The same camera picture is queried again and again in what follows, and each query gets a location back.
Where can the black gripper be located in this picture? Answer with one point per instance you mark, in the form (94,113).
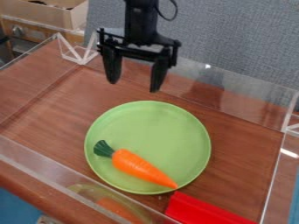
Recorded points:
(160,52)

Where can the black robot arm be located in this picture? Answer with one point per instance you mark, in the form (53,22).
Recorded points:
(141,43)

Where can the green plate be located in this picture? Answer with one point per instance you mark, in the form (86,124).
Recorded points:
(161,133)

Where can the orange toy carrot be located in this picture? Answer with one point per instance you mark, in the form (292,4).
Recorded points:
(133,165)

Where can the cardboard box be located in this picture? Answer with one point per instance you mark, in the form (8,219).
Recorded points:
(61,13)

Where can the wooden shelf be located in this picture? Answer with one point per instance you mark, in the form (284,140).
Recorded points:
(36,32)

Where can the red plastic block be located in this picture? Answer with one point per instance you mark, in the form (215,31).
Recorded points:
(192,211)

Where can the clear acrylic corner bracket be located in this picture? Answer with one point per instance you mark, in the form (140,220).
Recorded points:
(76,53)

